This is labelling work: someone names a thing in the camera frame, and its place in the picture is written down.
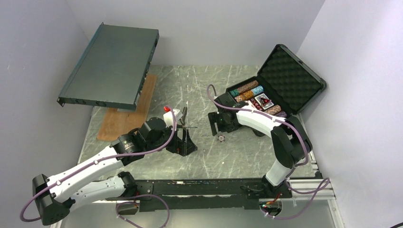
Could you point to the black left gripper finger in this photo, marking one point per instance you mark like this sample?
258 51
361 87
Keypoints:
189 145
181 142

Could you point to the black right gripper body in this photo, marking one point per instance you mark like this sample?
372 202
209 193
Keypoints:
223 124

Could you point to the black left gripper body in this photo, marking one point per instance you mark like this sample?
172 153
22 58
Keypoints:
172 146

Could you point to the white blue poker chip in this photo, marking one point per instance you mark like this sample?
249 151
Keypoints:
221 138

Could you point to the red black triangular button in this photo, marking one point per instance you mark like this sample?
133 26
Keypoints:
265 102

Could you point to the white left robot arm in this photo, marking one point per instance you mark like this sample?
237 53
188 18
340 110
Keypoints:
58 195

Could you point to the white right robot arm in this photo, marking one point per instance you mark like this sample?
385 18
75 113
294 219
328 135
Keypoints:
290 143

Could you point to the black poker set case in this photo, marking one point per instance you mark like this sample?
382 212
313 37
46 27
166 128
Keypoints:
286 80

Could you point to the orange black screwdriver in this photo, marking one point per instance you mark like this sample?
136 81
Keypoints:
190 127

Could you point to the grey metal clamp tool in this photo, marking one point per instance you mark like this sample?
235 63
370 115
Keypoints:
184 114

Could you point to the blue playing card deck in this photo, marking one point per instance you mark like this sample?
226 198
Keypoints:
257 99

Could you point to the brown wooden board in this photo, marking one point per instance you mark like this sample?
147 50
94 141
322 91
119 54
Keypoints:
120 121

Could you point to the dark grey rack server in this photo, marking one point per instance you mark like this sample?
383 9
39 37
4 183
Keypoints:
112 70

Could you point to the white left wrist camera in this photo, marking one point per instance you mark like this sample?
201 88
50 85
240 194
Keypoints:
172 117

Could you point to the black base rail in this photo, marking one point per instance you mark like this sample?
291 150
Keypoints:
247 193

